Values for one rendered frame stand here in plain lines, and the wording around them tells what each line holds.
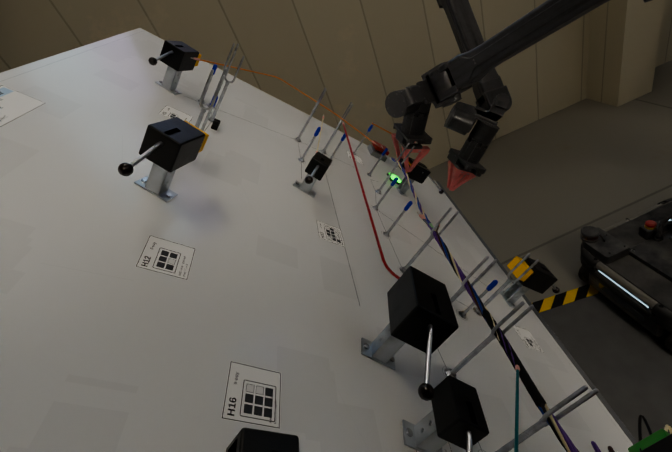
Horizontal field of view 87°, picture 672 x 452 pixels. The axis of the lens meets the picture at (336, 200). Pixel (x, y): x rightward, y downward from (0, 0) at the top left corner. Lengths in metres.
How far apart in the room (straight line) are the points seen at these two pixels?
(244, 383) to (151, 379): 0.07
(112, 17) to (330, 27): 1.24
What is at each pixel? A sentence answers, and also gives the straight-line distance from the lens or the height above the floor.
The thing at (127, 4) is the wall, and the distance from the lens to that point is 2.50.
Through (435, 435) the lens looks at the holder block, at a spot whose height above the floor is 1.24.
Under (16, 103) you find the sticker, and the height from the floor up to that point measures 1.61.
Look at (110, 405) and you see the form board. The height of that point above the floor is 1.43.
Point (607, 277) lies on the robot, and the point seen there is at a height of 0.21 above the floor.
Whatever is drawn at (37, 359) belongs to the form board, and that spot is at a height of 1.47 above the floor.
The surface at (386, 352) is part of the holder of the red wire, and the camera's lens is 0.44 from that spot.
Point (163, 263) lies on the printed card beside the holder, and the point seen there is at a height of 1.43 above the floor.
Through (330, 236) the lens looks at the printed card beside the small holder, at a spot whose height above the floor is 1.27.
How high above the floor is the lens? 1.62
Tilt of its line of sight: 32 degrees down
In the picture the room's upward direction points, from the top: 23 degrees counter-clockwise
